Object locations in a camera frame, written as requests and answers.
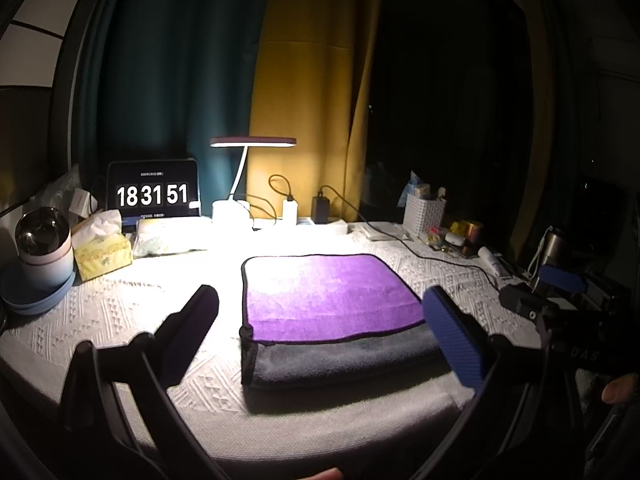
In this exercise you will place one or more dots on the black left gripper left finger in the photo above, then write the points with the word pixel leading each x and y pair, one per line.
pixel 95 418

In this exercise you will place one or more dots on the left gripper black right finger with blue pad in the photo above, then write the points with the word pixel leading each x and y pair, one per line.
pixel 497 434

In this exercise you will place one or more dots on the purple and grey towel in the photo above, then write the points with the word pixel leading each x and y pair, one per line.
pixel 319 320

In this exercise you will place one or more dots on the person's right hand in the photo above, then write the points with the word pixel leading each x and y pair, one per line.
pixel 620 390

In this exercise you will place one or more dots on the steel thermos bottle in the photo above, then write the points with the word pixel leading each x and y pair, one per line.
pixel 547 250

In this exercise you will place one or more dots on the white tube bottle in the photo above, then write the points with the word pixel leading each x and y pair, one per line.
pixel 496 268

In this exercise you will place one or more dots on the white textured table cloth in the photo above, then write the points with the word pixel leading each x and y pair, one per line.
pixel 243 426

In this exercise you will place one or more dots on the gold foil packet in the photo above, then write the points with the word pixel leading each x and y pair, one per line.
pixel 469 230

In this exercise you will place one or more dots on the blue round tray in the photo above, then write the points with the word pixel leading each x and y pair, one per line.
pixel 23 298

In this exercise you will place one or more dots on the white perforated basket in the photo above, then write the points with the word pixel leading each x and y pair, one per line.
pixel 421 215

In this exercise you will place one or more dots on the yellow tissue box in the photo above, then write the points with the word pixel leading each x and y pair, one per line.
pixel 99 245

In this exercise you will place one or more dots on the face towel soft pack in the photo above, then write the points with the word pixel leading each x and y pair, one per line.
pixel 171 236

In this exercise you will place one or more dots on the small white box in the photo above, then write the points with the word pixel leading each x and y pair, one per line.
pixel 83 204

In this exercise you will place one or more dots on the black power adapter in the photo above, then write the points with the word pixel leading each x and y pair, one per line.
pixel 320 208

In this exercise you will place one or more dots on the tablet showing clock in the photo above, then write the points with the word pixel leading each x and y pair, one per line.
pixel 159 188

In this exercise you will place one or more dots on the white desk lamp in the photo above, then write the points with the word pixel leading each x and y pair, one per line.
pixel 229 213

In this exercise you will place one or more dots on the white USB charger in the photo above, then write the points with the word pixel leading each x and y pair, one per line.
pixel 289 212

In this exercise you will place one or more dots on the yellow curtain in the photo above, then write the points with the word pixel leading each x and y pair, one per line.
pixel 311 83

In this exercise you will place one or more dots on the teal curtain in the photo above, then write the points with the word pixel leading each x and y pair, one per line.
pixel 159 79

